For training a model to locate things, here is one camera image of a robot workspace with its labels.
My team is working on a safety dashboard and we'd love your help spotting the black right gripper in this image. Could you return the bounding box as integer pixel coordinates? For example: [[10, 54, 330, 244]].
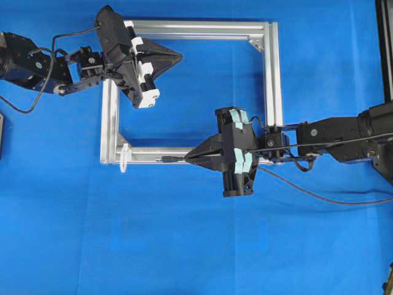
[[185, 106, 259, 197]]

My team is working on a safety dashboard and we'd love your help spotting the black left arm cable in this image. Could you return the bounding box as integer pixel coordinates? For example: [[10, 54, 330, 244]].
[[0, 25, 102, 115]]

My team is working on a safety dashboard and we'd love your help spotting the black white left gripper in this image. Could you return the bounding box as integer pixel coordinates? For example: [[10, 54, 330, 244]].
[[106, 26, 183, 108]]

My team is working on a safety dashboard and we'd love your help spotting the white zip tie loop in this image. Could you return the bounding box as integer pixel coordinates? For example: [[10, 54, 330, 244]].
[[119, 143, 132, 173]]

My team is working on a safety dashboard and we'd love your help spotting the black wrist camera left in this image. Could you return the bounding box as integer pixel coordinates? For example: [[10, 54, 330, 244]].
[[95, 5, 132, 66]]

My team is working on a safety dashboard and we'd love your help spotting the black vertical rail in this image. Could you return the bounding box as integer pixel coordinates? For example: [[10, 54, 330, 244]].
[[375, 0, 392, 103]]

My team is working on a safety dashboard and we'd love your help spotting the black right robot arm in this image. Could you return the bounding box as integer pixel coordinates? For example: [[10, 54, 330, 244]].
[[184, 103, 392, 197]]

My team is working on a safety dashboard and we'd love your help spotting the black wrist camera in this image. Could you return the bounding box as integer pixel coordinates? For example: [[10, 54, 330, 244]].
[[95, 5, 132, 66], [221, 107, 259, 175]]

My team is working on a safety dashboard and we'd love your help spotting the dark object bottom right corner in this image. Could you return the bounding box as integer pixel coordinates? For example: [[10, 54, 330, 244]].
[[382, 263, 393, 295]]

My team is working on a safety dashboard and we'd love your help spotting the rectangular aluminium extrusion frame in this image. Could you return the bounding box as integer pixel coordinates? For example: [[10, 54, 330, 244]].
[[99, 20, 283, 165]]

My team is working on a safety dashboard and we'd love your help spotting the black USB wire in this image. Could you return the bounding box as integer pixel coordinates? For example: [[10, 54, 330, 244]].
[[155, 147, 393, 206]]

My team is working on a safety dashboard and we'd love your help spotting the dark plate at left edge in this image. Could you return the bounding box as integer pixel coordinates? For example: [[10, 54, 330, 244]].
[[0, 113, 4, 157]]

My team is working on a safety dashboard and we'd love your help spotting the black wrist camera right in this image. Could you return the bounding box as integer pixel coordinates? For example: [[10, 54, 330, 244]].
[[221, 107, 259, 175]]

